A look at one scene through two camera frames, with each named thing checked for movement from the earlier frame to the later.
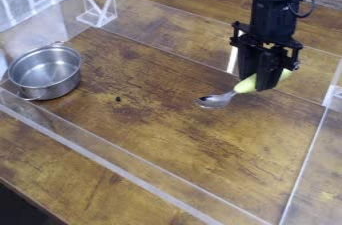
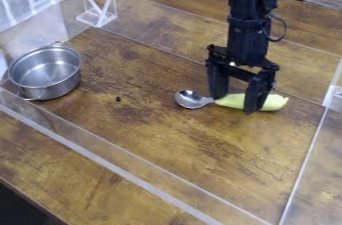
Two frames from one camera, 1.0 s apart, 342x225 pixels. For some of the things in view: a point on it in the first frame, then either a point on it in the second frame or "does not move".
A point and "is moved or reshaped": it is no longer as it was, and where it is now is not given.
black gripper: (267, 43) -> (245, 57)
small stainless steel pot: (46, 71) does not move
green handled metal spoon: (245, 87) is moved or reshaped
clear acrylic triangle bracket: (99, 16) does not move
